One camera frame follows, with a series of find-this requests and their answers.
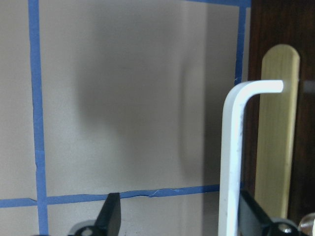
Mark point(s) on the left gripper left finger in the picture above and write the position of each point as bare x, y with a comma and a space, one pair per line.
108, 221

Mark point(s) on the white drawer handle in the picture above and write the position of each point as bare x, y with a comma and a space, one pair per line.
231, 149

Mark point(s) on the dark wooden drawer cabinet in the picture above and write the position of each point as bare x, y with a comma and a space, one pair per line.
290, 22

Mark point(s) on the light wooden drawer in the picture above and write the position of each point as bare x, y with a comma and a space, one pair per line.
276, 127

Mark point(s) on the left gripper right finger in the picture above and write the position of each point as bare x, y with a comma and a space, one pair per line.
253, 220

